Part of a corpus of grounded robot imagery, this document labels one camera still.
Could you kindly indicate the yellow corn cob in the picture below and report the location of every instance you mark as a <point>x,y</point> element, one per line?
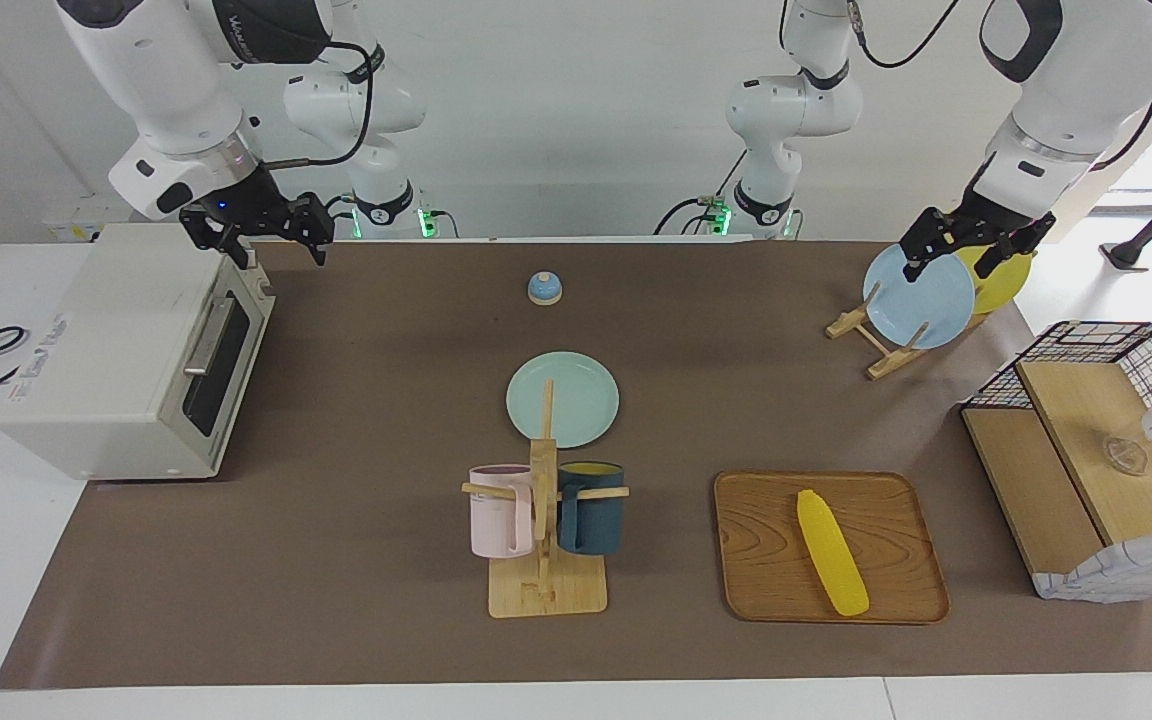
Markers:
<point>831,550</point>

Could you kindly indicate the dark blue mug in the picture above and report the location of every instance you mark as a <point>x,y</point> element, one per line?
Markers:
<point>591,520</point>

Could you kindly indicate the wooden plate rack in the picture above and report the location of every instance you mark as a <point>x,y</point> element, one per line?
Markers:
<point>896,362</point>

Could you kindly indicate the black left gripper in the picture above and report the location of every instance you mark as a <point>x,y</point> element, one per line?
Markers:
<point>976,225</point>

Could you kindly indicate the oven control knob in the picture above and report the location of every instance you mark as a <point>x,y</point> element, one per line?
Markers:
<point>263,286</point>

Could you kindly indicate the brown wooden tray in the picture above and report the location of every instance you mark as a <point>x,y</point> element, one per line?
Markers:
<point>766,560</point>

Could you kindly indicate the brown table mat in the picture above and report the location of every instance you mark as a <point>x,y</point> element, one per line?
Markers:
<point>386,600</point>

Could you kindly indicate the glass oven door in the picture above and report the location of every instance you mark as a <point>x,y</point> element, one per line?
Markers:
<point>236,340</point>

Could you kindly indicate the small blue lid with knob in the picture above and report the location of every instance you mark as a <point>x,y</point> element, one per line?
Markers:
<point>544,290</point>

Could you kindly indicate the white toaster oven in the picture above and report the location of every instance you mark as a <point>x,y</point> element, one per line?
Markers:
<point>106,330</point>

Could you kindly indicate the yellow plate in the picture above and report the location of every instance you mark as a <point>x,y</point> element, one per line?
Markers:
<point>1006,285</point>

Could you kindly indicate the white checked cloth liner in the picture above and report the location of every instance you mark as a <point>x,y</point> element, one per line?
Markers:
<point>1116,575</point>

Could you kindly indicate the wooden mug rack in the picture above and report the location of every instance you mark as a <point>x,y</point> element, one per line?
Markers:
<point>546,595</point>

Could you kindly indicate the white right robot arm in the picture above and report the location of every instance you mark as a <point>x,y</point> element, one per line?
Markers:
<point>156,80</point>

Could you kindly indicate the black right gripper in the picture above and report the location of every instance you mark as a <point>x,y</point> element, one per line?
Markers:
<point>246,205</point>

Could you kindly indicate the small clear glass item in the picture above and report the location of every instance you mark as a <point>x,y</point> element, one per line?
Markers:
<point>1126,457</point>

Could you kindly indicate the light blue plate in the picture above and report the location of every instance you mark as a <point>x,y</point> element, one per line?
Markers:
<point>921,305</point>

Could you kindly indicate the pink mug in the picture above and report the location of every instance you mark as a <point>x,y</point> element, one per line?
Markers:
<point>496,515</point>

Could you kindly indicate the light green plate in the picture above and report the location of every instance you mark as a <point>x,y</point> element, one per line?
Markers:
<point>581,400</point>

